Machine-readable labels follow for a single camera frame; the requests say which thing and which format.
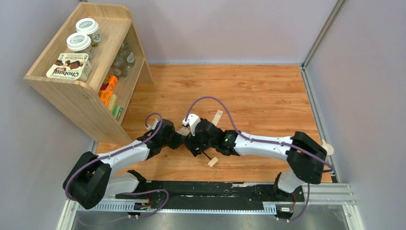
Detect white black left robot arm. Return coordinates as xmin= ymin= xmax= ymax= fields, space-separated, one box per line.
xmin=63 ymin=119 xmax=183 ymax=209

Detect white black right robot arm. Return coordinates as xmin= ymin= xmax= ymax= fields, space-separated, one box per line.
xmin=182 ymin=118 xmax=327 ymax=196

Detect green box on shelf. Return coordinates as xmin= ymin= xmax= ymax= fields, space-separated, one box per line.
xmin=112 ymin=104 xmax=124 ymax=121

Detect orange box on shelf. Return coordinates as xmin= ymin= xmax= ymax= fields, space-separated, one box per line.
xmin=98 ymin=74 xmax=118 ymax=106

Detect glass jars in shelf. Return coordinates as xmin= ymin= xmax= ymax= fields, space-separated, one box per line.
xmin=108 ymin=42 xmax=135 ymax=79

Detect wooden shelf unit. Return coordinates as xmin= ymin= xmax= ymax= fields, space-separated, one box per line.
xmin=24 ymin=2 xmax=153 ymax=145

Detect Chobani yogurt pack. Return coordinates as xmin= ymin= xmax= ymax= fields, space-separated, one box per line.
xmin=46 ymin=53 xmax=92 ymax=82

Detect pale green pump bottle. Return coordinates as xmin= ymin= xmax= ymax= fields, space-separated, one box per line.
xmin=321 ymin=139 xmax=334 ymax=156

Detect front white-lidded jar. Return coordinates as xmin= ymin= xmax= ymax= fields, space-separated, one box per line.
xmin=66 ymin=32 xmax=94 ymax=60

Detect white-lidded jar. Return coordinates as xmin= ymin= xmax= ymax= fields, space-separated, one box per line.
xmin=76 ymin=18 xmax=101 ymax=47
xmin=66 ymin=32 xmax=94 ymax=60

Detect back white-lidded jar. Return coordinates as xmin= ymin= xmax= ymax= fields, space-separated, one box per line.
xmin=76 ymin=18 xmax=101 ymax=47

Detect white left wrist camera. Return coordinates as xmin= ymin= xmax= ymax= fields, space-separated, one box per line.
xmin=147 ymin=118 xmax=160 ymax=131

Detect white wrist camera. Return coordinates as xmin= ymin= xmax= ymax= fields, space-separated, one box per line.
xmin=182 ymin=114 xmax=201 ymax=135
xmin=147 ymin=118 xmax=160 ymax=131

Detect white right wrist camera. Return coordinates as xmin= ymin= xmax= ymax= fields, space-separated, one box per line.
xmin=182 ymin=114 xmax=201 ymax=135

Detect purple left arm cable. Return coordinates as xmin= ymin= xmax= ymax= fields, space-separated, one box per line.
xmin=65 ymin=113 xmax=164 ymax=201

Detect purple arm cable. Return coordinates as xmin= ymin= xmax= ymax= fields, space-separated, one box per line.
xmin=185 ymin=96 xmax=334 ymax=222
xmin=65 ymin=113 xmax=164 ymax=201

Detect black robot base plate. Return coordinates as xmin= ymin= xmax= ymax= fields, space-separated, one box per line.
xmin=114 ymin=180 xmax=305 ymax=211

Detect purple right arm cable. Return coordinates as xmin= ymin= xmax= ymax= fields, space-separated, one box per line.
xmin=185 ymin=96 xmax=334 ymax=222

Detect aluminium frame rail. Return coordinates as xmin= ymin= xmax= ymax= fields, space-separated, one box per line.
xmin=57 ymin=179 xmax=365 ymax=230

